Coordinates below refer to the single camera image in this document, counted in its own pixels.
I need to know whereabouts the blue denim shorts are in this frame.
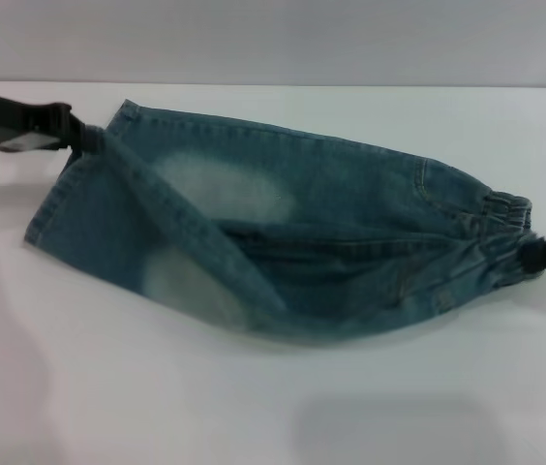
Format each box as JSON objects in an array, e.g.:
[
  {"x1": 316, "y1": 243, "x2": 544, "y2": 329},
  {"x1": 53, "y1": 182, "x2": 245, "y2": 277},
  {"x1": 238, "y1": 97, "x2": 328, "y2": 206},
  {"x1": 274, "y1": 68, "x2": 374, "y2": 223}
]
[{"x1": 23, "y1": 99, "x2": 545, "y2": 348}]

